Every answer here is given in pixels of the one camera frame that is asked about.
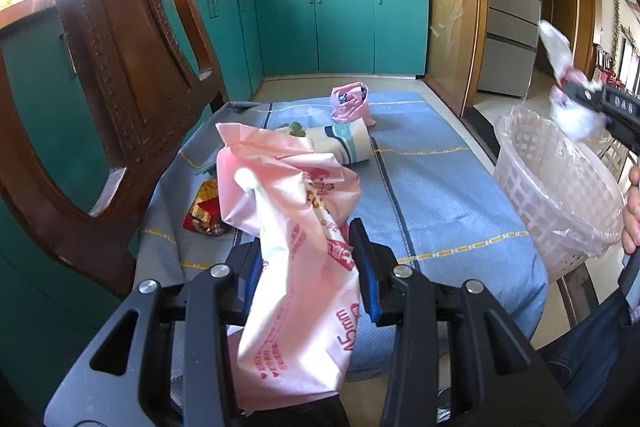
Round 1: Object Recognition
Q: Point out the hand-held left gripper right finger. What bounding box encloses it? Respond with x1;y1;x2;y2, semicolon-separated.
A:
347;218;574;427

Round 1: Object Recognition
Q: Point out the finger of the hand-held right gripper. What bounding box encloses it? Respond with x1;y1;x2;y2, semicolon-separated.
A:
562;76;609;112

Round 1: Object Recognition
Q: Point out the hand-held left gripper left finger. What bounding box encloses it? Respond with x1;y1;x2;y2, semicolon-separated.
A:
45;237;264;427

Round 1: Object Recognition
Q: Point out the white tissue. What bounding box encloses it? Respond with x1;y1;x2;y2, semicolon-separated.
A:
537;21;609;141

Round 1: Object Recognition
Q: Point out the large pink plastic bag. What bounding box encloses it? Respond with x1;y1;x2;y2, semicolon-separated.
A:
215;122;362;413

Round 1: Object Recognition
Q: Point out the white plastic mesh basket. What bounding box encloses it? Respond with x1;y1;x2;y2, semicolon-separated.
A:
492;104;628;284

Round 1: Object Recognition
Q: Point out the red gold wrapper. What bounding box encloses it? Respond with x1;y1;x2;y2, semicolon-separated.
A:
184;179;232;238

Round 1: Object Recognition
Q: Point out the striped paper cup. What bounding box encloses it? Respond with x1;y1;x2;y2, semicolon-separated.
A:
305;119;373;166

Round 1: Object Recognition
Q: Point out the small pink plastic bag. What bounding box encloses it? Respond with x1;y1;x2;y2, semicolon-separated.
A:
330;82;377;126

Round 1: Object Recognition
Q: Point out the person's right hand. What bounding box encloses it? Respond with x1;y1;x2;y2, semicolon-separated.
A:
621;167;640;254

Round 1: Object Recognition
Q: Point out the brown wooden door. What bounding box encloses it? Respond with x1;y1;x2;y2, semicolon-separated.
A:
535;0;579;76

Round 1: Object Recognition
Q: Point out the blue checked cloth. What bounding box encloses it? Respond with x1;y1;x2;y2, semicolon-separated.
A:
134;91;549;403

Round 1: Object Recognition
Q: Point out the clear plastic bin liner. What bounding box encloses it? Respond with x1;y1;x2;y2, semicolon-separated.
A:
492;104;629;260

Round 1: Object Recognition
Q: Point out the silver refrigerator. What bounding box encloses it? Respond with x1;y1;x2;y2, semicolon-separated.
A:
475;0;544;98

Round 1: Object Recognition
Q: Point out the wood framed glass door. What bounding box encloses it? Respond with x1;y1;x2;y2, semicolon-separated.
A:
400;0;489;118

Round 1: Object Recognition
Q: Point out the person's jeans leg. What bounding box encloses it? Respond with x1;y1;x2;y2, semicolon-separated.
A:
542;287;640;427

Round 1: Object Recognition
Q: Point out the carved wooden chair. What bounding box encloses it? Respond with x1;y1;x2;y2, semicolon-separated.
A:
0;0;228;300

